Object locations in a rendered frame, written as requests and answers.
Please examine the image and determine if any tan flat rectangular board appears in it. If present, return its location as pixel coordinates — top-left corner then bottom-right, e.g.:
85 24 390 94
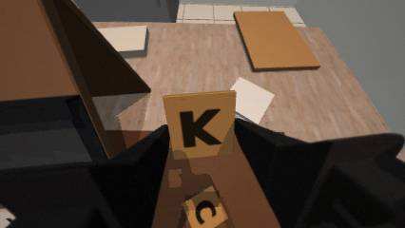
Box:
233 10 321 72

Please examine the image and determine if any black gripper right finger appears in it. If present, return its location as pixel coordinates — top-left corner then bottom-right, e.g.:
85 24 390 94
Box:
234 118 405 228

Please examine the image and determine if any tan letter tile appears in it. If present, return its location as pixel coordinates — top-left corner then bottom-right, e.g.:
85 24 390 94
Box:
182 186 228 228
163 90 237 160

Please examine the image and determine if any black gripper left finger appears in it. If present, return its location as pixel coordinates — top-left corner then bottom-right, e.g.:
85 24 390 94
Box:
0 124 170 228

